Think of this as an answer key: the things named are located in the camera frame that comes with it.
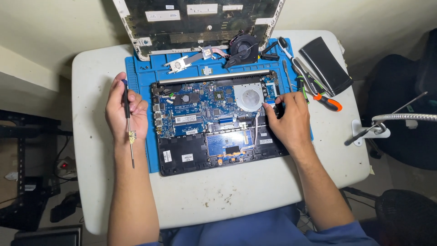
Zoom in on black orange screwdriver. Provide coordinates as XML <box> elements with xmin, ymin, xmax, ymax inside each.
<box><xmin>294</xmin><ymin>65</ymin><xmax>343</xmax><ymax>112</ymax></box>

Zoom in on small black connector part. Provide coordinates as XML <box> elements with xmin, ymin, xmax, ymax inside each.
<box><xmin>261</xmin><ymin>42</ymin><xmax>280</xmax><ymax>61</ymax></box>

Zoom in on black laptop cooling fan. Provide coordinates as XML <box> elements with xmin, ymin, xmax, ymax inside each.
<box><xmin>224</xmin><ymin>32</ymin><xmax>261</xmax><ymax>69</ymax></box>

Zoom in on white green toothbrush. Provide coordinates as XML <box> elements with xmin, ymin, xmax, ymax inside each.
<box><xmin>277</xmin><ymin>37</ymin><xmax>310</xmax><ymax>103</ymax></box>

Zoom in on black flat pouch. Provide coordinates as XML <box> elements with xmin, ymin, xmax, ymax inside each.
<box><xmin>299</xmin><ymin>36</ymin><xmax>354</xmax><ymax>97</ymax></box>

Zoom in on thin metal spudger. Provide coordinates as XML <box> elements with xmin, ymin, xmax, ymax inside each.
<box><xmin>283</xmin><ymin>59</ymin><xmax>293</xmax><ymax>93</ymax></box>

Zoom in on white lamp clamp base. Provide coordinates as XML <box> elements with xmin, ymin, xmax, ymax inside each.
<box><xmin>352</xmin><ymin>119</ymin><xmax>391</xmax><ymax>147</ymax></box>

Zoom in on black office chair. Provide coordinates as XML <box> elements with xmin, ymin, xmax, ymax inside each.
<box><xmin>362</xmin><ymin>29</ymin><xmax>437</xmax><ymax>171</ymax></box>

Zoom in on blue silicone repair mat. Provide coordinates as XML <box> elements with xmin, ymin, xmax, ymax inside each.
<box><xmin>124</xmin><ymin>38</ymin><xmax>314</xmax><ymax>174</ymax></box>

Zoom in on person's left hand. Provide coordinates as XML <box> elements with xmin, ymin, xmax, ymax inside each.
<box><xmin>105</xmin><ymin>72</ymin><xmax>149</xmax><ymax>144</ymax></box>

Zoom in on black precision screwdriver blue cap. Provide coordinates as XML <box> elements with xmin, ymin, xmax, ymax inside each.
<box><xmin>121</xmin><ymin>79</ymin><xmax>136</xmax><ymax>169</ymax></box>

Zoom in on black shelf rack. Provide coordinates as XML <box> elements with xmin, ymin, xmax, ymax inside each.
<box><xmin>0</xmin><ymin>109</ymin><xmax>74</xmax><ymax>231</ymax></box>

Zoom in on silver metal tweezers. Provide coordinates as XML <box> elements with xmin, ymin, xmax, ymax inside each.
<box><xmin>295</xmin><ymin>57</ymin><xmax>334</xmax><ymax>98</ymax></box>

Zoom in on heat sink with copper pipe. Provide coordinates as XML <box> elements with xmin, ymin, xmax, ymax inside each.
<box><xmin>164</xmin><ymin>45</ymin><xmax>233</xmax><ymax>74</ymax></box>

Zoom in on thin black rod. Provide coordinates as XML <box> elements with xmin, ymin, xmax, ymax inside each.
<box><xmin>344</xmin><ymin>91</ymin><xmax>428</xmax><ymax>146</ymax></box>

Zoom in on open laptop base with motherboard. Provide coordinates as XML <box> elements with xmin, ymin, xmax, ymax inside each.
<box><xmin>151</xmin><ymin>70</ymin><xmax>291</xmax><ymax>177</ymax></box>

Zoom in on person's right hand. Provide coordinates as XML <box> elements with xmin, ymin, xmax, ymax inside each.
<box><xmin>262</xmin><ymin>92</ymin><xmax>313</xmax><ymax>154</ymax></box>

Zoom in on black flat device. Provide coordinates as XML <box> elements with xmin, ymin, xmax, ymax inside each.
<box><xmin>11</xmin><ymin>225</ymin><xmax>82</xmax><ymax>246</ymax></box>

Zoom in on white laptop bottom cover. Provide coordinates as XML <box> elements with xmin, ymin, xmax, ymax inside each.
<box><xmin>112</xmin><ymin>0</ymin><xmax>285</xmax><ymax>61</ymax></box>

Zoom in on person's blue trousers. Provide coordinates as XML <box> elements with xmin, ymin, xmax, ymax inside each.
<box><xmin>137</xmin><ymin>204</ymin><xmax>379</xmax><ymax>246</ymax></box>

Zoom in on white power strip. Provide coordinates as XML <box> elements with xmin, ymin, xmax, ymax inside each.
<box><xmin>55</xmin><ymin>157</ymin><xmax>78</xmax><ymax>180</ymax></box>

